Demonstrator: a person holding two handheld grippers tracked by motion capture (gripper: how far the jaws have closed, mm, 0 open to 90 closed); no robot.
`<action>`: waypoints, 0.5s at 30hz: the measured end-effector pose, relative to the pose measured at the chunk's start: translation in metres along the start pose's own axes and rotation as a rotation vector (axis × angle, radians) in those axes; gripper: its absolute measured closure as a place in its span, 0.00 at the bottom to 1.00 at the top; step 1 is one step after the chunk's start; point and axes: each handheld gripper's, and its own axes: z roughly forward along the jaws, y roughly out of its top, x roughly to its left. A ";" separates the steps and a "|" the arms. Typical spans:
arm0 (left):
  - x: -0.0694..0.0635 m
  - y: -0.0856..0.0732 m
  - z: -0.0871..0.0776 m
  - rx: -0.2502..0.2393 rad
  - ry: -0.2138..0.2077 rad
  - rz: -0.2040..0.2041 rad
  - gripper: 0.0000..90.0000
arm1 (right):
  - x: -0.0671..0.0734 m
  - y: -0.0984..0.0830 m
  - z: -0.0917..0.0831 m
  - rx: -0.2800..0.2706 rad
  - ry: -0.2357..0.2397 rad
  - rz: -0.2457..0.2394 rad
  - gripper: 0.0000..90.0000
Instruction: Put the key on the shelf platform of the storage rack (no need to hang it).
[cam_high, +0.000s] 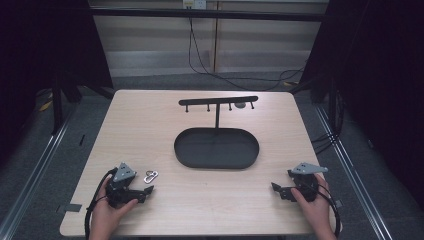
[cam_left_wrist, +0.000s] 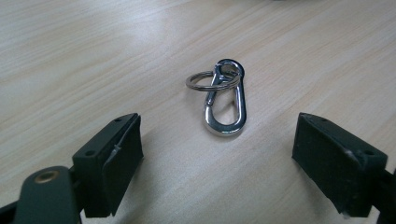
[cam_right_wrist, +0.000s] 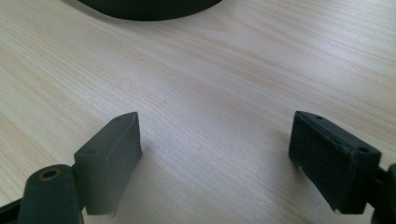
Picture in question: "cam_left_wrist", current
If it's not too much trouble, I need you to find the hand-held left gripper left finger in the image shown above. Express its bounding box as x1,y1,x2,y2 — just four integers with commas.
71,112,145,218

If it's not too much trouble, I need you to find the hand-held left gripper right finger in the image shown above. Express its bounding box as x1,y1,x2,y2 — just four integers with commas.
291,112,389,218

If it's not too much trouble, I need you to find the silver metal carabiner clip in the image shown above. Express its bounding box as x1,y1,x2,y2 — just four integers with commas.
203,58,248,137

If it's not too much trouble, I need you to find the silver metal key ring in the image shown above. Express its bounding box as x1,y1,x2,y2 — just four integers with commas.
185,70,242,92

